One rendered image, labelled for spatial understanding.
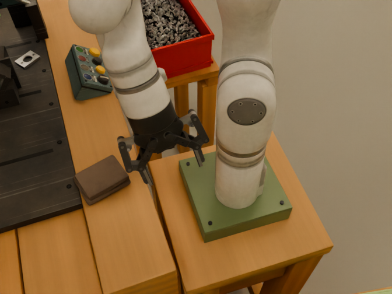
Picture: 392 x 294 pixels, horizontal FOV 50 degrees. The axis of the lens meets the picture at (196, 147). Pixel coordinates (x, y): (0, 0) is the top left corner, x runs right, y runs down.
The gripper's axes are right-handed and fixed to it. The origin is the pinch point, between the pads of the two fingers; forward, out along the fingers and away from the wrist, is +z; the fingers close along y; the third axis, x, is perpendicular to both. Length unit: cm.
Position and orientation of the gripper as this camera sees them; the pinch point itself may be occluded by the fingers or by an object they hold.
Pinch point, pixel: (174, 171)
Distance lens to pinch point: 73.2
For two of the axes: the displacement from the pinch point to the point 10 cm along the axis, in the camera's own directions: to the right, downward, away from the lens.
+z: 2.7, 7.6, 5.9
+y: 9.3, -3.6, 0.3
